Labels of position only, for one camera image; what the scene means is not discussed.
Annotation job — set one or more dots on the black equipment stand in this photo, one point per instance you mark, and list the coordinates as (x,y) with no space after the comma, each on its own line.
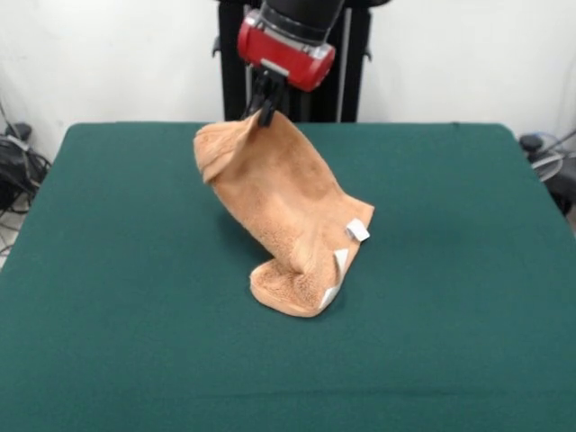
(566,189)

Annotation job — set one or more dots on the grey pedestal leg foot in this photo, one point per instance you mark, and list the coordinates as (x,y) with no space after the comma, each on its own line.
(19,132)
(532,143)

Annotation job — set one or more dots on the tan terry towel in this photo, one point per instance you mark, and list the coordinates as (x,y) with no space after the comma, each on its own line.
(279,202)

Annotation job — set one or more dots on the dark green table cloth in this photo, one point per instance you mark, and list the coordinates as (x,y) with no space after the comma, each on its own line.
(135,360)

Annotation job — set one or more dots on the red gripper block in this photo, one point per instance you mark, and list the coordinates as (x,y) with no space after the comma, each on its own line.
(288,58)

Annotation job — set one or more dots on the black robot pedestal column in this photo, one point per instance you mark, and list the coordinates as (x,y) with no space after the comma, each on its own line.
(351,99)

